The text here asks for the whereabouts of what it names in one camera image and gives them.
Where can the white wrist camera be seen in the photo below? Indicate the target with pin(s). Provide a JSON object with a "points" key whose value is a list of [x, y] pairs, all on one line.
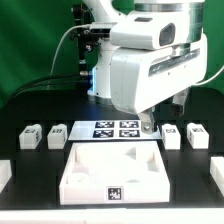
{"points": [[143, 31]]}

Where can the white obstacle bracket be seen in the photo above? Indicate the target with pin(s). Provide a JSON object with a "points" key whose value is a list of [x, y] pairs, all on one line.
{"points": [[217, 172], [5, 173]]}

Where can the white obstacle left bracket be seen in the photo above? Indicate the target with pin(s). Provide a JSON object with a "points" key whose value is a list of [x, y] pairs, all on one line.
{"points": [[5, 173]]}

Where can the white marker sheet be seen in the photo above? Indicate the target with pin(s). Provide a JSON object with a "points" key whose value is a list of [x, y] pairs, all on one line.
{"points": [[110, 130]]}

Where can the black camera on stand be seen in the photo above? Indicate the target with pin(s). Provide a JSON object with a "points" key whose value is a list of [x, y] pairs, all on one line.
{"points": [[100, 29]]}

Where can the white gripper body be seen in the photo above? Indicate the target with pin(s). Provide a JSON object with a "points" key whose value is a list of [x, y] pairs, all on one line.
{"points": [[141, 79]]}

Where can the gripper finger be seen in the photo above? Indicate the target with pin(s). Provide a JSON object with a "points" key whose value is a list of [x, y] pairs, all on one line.
{"points": [[178, 102], [148, 124]]}

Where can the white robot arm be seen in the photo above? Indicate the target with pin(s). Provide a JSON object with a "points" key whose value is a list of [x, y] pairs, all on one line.
{"points": [[187, 15]]}

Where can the white obstacle right bracket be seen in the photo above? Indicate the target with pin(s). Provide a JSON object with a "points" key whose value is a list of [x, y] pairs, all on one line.
{"points": [[217, 172]]}

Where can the white front rail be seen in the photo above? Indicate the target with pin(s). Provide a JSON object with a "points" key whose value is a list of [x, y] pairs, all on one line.
{"points": [[115, 216]]}

